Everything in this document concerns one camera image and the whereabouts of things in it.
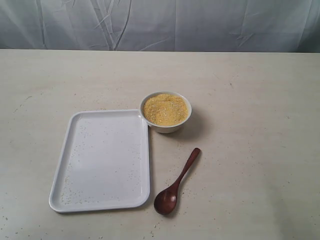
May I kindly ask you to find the dark brown wooden spoon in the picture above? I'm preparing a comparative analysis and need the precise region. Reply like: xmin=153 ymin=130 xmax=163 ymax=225
xmin=153 ymin=147 xmax=201 ymax=215

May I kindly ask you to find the yellow grain powder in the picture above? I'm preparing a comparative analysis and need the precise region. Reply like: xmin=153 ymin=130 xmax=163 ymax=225
xmin=142 ymin=93 xmax=189 ymax=126

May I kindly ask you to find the white backdrop curtain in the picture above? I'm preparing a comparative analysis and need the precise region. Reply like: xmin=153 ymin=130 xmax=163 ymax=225
xmin=0 ymin=0 xmax=320 ymax=53

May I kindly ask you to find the white rectangular plastic tray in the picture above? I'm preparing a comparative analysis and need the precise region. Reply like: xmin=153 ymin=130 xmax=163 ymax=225
xmin=48 ymin=109 xmax=151 ymax=213

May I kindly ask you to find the white ceramic bowl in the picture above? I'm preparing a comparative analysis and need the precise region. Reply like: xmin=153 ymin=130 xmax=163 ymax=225
xmin=139 ymin=91 xmax=192 ymax=134

